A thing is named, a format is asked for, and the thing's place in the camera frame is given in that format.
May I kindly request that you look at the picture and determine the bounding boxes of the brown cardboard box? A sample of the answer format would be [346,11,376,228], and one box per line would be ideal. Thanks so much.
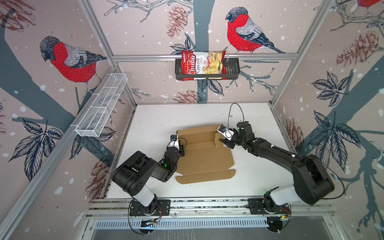
[176,125,236,185]

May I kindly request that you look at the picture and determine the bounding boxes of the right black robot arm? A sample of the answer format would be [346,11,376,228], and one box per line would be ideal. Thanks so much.
[217,121,335,211]

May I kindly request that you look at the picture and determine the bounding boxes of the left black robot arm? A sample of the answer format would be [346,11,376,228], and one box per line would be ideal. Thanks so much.
[112,145,185,214]

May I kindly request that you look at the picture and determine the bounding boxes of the red cassava chips bag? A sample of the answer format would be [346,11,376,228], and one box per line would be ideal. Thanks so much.
[181,51,227,75]

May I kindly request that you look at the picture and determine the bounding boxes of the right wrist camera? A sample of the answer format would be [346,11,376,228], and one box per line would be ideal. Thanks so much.
[217,125,235,140]

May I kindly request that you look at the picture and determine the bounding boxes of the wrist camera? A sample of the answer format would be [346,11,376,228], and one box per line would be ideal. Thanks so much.
[167,134,180,150]
[217,125,235,140]

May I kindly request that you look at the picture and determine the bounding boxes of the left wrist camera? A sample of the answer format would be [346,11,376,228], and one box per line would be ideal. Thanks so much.
[167,134,180,150]

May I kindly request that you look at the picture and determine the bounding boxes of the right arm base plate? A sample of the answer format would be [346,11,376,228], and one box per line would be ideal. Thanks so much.
[246,198,292,215]

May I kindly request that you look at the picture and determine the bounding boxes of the black wire basket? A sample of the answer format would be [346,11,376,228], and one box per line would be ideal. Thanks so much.
[175,58,240,81]

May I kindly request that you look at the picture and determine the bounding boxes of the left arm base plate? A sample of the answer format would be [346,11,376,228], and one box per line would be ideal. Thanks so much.
[129,198,171,217]

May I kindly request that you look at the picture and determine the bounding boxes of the aluminium mounting rail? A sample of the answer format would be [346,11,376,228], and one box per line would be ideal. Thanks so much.
[85,196,336,219]

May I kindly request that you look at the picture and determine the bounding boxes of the white wire mesh basket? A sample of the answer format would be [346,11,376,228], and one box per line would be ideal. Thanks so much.
[75,73,128,138]

